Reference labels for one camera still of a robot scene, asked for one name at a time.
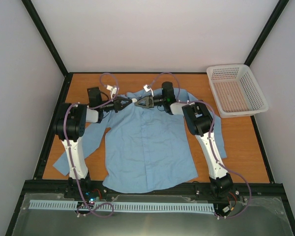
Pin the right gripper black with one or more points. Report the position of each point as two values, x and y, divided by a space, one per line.
147 99

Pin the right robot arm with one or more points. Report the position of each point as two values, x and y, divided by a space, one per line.
200 123

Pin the light blue cable duct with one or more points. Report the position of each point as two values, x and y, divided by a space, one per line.
125 207

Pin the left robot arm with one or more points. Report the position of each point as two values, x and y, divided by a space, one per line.
71 122

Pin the white plastic basket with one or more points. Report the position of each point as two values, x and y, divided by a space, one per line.
236 91

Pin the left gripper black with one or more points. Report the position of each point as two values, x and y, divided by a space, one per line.
117 105

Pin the light blue shirt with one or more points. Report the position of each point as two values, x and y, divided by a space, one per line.
142 145

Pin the black display case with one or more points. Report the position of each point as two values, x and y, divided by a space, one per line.
90 92

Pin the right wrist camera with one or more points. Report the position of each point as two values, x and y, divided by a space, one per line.
149 89

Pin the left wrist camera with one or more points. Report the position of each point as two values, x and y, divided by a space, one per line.
113 90

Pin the black front rail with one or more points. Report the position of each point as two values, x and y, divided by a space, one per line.
86 189

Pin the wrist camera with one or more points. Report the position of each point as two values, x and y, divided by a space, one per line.
113 90
149 89

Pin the small green circuit board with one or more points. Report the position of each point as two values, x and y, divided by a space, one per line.
93 199

